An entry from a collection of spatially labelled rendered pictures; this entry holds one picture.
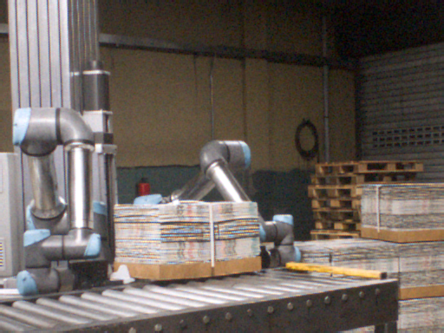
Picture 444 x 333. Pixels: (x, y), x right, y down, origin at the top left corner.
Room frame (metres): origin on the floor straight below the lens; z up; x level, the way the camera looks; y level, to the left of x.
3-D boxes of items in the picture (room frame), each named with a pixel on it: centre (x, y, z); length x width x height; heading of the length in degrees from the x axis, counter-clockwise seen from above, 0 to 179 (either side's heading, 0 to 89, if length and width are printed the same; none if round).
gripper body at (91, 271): (2.34, 0.57, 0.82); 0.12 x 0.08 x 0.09; 129
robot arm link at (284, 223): (2.82, -0.03, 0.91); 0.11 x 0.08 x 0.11; 137
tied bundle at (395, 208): (3.29, -0.59, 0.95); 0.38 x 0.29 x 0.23; 17
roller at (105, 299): (1.97, 0.39, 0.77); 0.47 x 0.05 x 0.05; 39
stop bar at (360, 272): (2.42, -0.19, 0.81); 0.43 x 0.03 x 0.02; 39
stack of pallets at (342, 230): (10.05, -1.25, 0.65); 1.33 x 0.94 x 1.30; 133
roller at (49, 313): (1.84, 0.54, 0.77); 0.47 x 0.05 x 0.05; 39
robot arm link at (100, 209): (2.69, 0.65, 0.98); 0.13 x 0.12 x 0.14; 100
